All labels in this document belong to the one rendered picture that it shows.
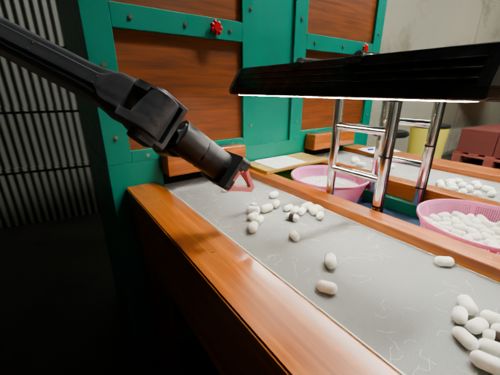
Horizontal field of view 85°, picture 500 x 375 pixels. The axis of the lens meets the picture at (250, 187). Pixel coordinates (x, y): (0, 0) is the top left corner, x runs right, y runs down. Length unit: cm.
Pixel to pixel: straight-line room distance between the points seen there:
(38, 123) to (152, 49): 185
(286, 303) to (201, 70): 79
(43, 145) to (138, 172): 182
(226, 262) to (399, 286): 30
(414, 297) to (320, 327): 19
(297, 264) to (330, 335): 18
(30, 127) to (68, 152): 30
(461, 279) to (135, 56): 94
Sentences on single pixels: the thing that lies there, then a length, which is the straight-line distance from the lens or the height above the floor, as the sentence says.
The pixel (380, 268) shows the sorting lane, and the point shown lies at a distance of 58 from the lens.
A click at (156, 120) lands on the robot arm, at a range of 44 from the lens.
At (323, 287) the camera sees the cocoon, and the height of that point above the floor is 75.
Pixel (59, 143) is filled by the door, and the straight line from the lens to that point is 269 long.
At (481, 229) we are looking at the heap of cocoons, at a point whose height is 74.
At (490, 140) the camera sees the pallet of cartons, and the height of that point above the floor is 39.
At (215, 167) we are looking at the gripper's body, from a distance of 49.
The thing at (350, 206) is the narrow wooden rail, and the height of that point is 77.
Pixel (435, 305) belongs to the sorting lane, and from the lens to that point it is 54.
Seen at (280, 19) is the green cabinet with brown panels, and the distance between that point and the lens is 121.
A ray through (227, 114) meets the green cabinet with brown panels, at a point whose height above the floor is 96.
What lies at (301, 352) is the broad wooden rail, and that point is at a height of 76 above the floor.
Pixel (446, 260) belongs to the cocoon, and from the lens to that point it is 64.
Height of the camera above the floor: 106
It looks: 20 degrees down
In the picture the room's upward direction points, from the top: straight up
